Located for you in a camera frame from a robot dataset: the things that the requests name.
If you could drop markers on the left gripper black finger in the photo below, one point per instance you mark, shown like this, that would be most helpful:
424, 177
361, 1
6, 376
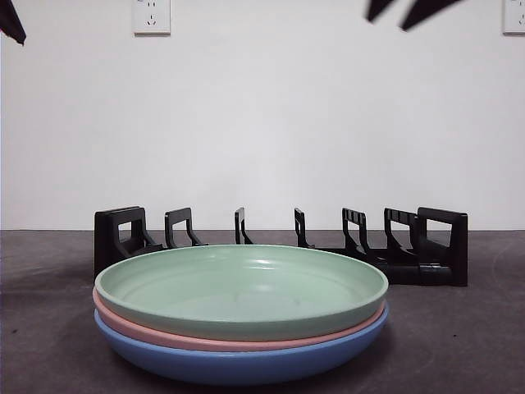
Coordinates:
10, 18

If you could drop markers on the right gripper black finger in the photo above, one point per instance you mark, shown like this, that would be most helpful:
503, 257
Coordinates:
422, 10
379, 7

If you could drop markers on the green plate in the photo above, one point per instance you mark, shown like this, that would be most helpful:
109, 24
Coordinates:
225, 287

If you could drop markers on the pink plate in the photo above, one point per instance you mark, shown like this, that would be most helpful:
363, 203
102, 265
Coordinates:
246, 345

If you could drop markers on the blue plate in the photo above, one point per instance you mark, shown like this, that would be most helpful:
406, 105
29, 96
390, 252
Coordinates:
246, 367

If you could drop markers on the black plastic dish rack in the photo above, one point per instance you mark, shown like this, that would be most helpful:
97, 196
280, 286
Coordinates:
439, 275

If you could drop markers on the white wall socket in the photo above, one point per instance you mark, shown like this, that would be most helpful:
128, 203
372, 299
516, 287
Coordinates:
152, 18
514, 16

